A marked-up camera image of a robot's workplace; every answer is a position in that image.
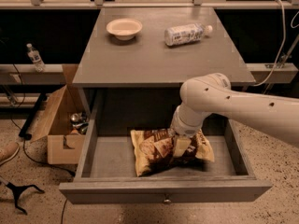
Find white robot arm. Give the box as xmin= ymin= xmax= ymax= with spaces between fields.
xmin=171 ymin=73 xmax=299 ymax=147

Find tan shoe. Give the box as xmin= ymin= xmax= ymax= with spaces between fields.
xmin=0 ymin=142 xmax=20 ymax=165

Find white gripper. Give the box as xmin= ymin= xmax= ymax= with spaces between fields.
xmin=170 ymin=104 xmax=210 ymax=158

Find brown chip bag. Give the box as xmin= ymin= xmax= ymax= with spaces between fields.
xmin=130 ymin=128 xmax=215 ymax=176

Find grey cabinet counter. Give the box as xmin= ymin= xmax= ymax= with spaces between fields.
xmin=73 ymin=7 xmax=255 ymax=88

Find white plastic bottle lying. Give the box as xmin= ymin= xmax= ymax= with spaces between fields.
xmin=164 ymin=23 xmax=213 ymax=47

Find grey open top drawer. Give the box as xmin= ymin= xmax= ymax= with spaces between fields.
xmin=58 ymin=89 xmax=273 ymax=205

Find cardboard box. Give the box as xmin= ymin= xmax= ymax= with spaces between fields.
xmin=31 ymin=64 xmax=86 ymax=164

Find black tripod stand foot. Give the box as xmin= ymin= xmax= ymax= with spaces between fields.
xmin=0 ymin=176 xmax=44 ymax=215

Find white paper bowl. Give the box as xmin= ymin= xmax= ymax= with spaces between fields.
xmin=107 ymin=18 xmax=143 ymax=41

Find black floor cable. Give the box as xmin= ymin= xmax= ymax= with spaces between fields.
xmin=8 ymin=63 xmax=77 ymax=224

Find white cable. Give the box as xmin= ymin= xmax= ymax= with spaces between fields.
xmin=250 ymin=0 xmax=299 ymax=88

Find metal cans in box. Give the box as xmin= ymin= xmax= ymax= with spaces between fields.
xmin=69 ymin=112 xmax=89 ymax=135

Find clear water bottle standing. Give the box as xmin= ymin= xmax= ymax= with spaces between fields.
xmin=26 ymin=43 xmax=45 ymax=72

